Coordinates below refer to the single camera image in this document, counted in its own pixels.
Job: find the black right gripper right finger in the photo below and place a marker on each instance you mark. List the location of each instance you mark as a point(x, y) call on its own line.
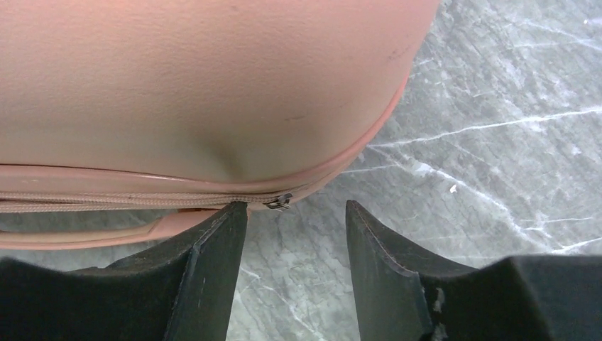
point(406, 292)

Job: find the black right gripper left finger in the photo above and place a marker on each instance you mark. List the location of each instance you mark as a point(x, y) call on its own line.
point(180, 289)

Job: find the pink hard-shell suitcase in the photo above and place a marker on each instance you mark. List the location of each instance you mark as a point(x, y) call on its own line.
point(190, 105)

